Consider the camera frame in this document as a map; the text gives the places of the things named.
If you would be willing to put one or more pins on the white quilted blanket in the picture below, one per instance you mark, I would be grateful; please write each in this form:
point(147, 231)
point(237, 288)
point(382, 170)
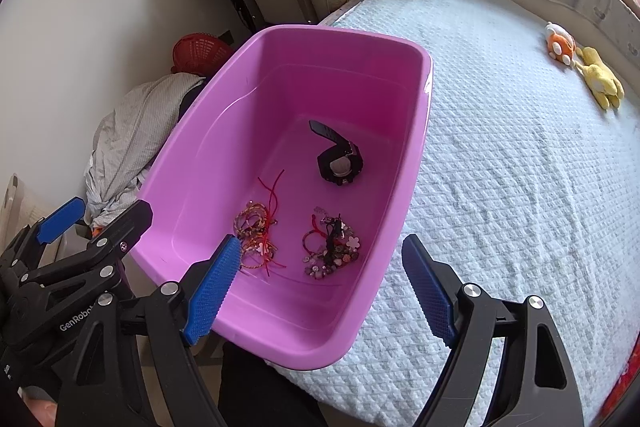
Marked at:
point(500, 182)

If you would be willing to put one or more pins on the grey clothes pile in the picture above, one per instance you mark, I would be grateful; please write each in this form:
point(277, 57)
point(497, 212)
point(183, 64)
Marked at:
point(135, 132)

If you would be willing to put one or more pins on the red plastic basket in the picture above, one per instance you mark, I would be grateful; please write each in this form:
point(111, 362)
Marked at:
point(200, 54)

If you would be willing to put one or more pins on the orange plush toy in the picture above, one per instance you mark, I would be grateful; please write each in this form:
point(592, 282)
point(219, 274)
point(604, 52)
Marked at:
point(560, 44)

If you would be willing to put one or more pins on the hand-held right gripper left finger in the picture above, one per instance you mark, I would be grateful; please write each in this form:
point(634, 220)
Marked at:
point(212, 287)

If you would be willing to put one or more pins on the black wristwatch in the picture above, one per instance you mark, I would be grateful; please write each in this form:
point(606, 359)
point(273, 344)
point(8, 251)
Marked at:
point(342, 164)

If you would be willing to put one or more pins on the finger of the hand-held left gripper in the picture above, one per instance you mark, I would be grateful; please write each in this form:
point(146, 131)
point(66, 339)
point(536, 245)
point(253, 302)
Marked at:
point(127, 227)
point(60, 219)

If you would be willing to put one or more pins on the white panel furniture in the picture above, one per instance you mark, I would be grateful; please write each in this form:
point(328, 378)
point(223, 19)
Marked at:
point(20, 207)

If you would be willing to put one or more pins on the purple plastic tub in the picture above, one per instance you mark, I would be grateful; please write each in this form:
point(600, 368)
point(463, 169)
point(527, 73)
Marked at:
point(300, 107)

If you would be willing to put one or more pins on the person's left hand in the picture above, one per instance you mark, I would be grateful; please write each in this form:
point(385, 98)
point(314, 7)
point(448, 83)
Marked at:
point(40, 414)

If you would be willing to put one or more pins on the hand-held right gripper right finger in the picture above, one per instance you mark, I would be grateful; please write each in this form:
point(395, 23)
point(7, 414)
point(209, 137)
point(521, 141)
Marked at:
point(430, 287)

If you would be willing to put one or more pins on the yellow plush toy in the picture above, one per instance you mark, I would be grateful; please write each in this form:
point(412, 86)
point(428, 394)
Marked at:
point(602, 79)

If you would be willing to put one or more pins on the red patterned cloth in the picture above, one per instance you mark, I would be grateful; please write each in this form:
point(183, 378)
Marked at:
point(617, 387)

